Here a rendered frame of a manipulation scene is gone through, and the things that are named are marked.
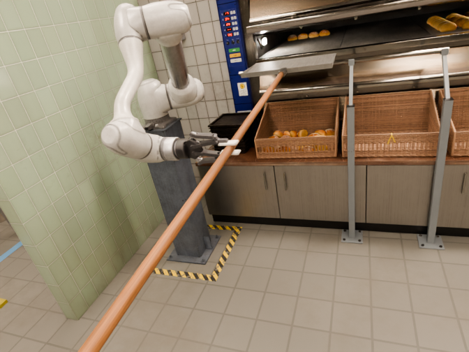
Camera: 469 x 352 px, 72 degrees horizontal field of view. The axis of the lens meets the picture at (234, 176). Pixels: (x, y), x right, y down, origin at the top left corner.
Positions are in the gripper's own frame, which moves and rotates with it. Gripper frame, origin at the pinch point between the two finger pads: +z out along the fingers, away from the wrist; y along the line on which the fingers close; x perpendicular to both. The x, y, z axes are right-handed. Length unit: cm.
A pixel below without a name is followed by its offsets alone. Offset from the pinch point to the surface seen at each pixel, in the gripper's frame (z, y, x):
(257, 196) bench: -29, 90, -95
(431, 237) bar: 86, 112, -88
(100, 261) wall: -122, 96, -21
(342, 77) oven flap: 30, 22, -152
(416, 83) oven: 78, 32, -152
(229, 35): -50, -17, -152
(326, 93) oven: 18, 33, -152
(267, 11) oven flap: -19, -28, -155
